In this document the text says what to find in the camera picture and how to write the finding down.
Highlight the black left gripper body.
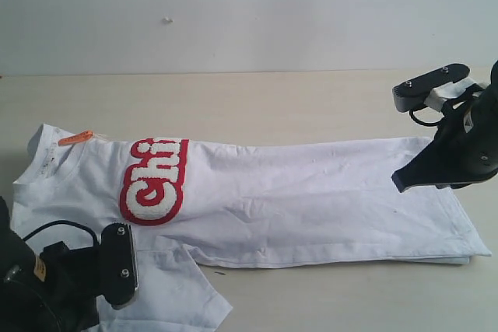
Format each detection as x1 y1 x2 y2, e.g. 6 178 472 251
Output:
1 199 100 331

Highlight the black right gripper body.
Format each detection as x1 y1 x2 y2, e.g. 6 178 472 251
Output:
435 65 497 183

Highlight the white t-shirt red lettering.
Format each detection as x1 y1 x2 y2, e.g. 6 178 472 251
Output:
12 124 489 331

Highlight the orange fabric tag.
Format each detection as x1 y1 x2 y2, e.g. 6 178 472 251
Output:
58 131 107 146

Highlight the black right camera cable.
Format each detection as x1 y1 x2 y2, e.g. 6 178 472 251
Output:
409 94 483 127

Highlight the black camera cable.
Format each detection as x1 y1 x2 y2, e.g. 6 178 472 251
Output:
22 220 103 251
409 94 483 127

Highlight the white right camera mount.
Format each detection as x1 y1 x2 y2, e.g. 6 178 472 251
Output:
424 78 489 112

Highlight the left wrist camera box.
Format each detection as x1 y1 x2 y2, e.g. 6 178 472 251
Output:
99 223 139 309

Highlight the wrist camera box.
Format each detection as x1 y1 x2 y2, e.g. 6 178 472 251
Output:
392 63 470 113
99 223 139 309

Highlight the black left camera cable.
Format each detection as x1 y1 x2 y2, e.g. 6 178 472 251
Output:
22 220 103 251

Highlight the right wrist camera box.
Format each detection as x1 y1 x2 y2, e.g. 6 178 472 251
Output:
392 63 470 113

